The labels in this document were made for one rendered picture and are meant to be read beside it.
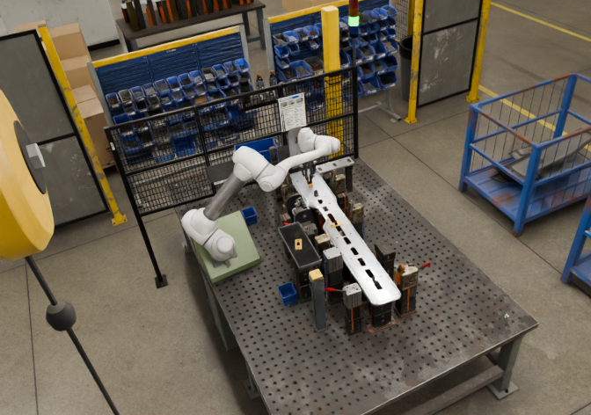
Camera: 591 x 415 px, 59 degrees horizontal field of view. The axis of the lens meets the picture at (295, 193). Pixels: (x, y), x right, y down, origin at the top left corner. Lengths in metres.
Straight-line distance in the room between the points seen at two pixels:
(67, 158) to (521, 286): 4.00
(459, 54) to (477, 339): 3.98
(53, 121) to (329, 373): 3.14
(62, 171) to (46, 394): 1.92
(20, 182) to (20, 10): 9.18
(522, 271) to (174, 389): 2.87
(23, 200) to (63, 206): 4.96
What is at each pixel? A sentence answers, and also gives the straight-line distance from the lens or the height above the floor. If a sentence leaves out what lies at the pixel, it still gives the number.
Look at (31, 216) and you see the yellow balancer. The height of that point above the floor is 3.06.
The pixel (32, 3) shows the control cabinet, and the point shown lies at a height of 0.95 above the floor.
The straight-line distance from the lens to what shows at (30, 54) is 4.69.
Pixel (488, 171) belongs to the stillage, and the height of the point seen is 0.16.
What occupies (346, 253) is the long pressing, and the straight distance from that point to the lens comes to 3.24.
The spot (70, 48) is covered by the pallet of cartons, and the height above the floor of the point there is 0.86.
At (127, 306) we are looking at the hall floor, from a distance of 4.65.
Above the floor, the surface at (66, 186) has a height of 0.55.
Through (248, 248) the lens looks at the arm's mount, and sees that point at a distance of 3.63.
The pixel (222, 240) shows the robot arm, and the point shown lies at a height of 1.07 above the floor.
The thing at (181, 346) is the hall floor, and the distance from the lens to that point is 4.24.
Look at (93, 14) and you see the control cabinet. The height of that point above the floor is 0.58.
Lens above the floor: 3.29
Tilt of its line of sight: 38 degrees down
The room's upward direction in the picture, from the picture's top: 6 degrees counter-clockwise
